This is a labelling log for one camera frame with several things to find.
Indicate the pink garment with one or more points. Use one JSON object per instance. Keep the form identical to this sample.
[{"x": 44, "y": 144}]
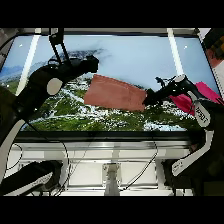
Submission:
[{"x": 186, "y": 100}]

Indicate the silver frame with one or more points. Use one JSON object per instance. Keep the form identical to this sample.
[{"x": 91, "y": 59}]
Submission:
[{"x": 113, "y": 156}]

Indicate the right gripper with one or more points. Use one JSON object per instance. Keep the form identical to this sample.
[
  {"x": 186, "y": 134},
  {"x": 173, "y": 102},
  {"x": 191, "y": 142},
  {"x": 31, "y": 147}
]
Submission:
[{"x": 154, "y": 96}]

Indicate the brown garment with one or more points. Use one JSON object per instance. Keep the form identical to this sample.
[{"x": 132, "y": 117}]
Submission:
[{"x": 115, "y": 94}]

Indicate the heap of clothes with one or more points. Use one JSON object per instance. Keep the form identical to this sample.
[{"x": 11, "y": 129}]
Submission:
[{"x": 215, "y": 43}]

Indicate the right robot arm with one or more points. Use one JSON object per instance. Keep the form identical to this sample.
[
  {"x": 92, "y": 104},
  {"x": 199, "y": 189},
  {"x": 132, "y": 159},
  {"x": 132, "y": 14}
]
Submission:
[{"x": 203, "y": 113}]

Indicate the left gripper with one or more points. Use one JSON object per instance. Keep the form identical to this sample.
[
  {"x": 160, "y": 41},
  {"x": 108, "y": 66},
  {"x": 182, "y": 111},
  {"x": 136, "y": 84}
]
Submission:
[{"x": 92, "y": 64}]

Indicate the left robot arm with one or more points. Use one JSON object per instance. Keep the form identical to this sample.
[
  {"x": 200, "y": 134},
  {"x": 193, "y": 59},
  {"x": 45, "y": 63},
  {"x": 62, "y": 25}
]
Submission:
[{"x": 40, "y": 85}]

